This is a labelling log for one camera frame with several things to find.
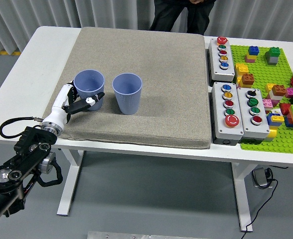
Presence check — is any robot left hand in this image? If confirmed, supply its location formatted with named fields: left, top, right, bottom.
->
left=42, top=81, right=105, bottom=126

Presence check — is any blue ribbed plastic cup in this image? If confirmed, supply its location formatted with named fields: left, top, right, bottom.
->
left=73, top=69, right=105, bottom=112
left=112, top=72, right=144, bottom=116

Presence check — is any person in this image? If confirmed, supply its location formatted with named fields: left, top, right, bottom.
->
left=148, top=0, right=216, bottom=35

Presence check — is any grey five-button control box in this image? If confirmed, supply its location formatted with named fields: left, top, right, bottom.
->
left=211, top=81, right=245, bottom=146
left=208, top=36, right=236, bottom=82

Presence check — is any white table leg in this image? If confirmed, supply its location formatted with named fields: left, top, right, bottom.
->
left=56, top=148, right=85, bottom=216
left=231, top=162, right=259, bottom=233

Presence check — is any large yellow toy brick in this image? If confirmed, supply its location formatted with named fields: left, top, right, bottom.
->
left=235, top=63, right=249, bottom=77

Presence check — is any grey-brown cushion mat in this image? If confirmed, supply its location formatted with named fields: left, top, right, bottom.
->
left=43, top=26, right=212, bottom=150

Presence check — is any orange toy brick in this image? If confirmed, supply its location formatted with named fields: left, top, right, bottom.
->
left=271, top=84, right=287, bottom=97
left=241, top=73, right=255, bottom=88

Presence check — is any green studded baseplate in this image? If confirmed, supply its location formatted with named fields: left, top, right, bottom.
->
left=230, top=44, right=293, bottom=155

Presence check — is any grey pleated curtain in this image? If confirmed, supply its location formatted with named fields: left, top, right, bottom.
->
left=0, top=0, right=293, bottom=54

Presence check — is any white toy brick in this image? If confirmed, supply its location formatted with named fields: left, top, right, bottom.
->
left=267, top=92, right=283, bottom=102

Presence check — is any grey four-button control box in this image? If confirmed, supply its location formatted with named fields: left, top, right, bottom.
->
left=236, top=87, right=271, bottom=144

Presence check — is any red sloped toy brick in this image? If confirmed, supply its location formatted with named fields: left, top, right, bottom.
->
left=280, top=103, right=292, bottom=116

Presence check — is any yellow round toy brick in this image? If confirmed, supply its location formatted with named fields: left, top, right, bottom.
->
left=262, top=128, right=277, bottom=142

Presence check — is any grey power adapter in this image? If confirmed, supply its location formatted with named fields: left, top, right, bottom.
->
left=251, top=168, right=273, bottom=189

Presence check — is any black power cable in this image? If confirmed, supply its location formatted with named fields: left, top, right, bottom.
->
left=243, top=178, right=279, bottom=234

